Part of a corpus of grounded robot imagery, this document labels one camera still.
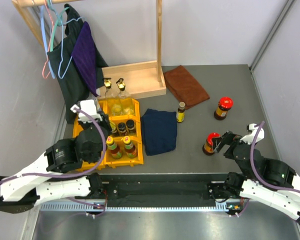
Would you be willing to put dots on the red lid jar front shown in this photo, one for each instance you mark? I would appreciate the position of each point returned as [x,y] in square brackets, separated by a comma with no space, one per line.
[207,147]

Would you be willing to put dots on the sauce bottle yellow cap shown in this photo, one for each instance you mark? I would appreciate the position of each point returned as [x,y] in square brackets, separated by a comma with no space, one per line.
[113,148]
[129,147]

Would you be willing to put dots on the purple hanging cloth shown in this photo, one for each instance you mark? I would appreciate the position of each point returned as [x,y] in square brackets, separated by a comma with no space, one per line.
[84,56]

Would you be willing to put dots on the wooden clothes rack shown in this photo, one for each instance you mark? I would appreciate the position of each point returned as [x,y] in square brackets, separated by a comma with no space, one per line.
[143,79]

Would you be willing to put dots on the brown folded towel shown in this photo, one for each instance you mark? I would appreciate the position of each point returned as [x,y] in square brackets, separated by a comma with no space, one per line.
[185,87]

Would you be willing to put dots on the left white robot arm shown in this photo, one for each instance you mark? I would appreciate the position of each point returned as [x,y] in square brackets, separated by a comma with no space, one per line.
[51,176]

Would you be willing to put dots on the pink clothes hanger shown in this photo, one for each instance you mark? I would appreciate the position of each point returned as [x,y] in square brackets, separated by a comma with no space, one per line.
[47,68]

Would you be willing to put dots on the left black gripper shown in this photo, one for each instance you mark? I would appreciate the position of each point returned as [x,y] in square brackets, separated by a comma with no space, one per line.
[105,122]

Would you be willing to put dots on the yellow bin organizer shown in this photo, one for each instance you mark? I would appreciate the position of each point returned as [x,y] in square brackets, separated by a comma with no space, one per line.
[136,139]

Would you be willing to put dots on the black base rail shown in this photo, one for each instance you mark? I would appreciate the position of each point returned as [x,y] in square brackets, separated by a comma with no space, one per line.
[168,190]

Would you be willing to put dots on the red lid jar back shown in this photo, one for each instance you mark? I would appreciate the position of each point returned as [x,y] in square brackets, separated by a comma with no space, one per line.
[224,105]

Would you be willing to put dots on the navy blue folded cloth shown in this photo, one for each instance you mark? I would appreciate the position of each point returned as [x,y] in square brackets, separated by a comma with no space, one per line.
[159,131]

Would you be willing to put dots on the clear oil bottle gold cap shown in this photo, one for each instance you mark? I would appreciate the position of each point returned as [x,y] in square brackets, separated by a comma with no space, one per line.
[125,98]

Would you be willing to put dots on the dark green hanging garment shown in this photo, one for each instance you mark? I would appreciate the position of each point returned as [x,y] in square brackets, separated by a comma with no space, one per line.
[70,81]

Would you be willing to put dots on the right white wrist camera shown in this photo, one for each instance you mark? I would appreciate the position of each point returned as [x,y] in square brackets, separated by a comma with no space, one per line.
[252,129]

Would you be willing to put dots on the white salt canister back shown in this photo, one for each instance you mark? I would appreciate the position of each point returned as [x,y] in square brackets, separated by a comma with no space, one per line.
[97,105]

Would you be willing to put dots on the black cap spice jar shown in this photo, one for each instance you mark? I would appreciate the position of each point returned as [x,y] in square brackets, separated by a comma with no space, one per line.
[122,129]
[114,130]
[131,127]

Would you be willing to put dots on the green clothes hanger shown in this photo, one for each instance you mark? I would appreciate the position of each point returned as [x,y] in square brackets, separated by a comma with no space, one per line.
[57,23]

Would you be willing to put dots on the sauce bottle yellow cap back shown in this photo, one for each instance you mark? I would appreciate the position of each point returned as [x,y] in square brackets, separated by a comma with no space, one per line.
[129,147]

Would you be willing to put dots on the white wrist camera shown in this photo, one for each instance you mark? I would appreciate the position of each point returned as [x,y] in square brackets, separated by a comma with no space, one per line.
[90,108]
[252,129]

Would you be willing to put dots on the small yellow label bottle back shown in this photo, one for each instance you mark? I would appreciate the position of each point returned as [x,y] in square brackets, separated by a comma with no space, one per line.
[180,114]

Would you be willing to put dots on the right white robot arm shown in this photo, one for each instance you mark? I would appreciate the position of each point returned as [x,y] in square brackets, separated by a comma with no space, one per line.
[269,181]

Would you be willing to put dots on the sauce bottle yellow cap front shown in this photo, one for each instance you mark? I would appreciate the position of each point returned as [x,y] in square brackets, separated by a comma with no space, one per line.
[113,148]

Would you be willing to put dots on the red lid jar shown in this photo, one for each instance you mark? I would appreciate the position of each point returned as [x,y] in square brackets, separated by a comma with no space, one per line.
[207,147]
[224,105]

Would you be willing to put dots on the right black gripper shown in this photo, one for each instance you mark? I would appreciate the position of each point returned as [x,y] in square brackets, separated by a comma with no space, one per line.
[229,138]

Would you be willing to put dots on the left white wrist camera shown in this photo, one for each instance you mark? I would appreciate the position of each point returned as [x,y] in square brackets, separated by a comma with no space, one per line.
[90,108]

